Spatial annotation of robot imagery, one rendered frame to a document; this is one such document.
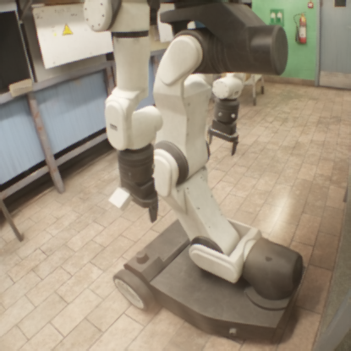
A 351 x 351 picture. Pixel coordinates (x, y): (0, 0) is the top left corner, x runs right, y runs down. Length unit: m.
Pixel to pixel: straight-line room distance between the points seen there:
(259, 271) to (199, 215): 0.27
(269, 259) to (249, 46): 0.61
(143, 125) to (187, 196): 0.35
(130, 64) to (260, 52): 0.26
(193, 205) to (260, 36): 0.55
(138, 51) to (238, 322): 0.82
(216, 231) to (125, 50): 0.65
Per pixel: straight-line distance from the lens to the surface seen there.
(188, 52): 0.61
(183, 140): 0.75
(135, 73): 0.52
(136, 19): 0.50
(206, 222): 0.89
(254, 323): 0.92
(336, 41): 4.94
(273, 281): 0.86
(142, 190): 0.64
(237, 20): 0.57
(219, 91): 0.88
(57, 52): 1.88
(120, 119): 0.53
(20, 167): 1.98
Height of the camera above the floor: 0.98
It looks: 30 degrees down
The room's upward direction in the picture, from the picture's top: 8 degrees counter-clockwise
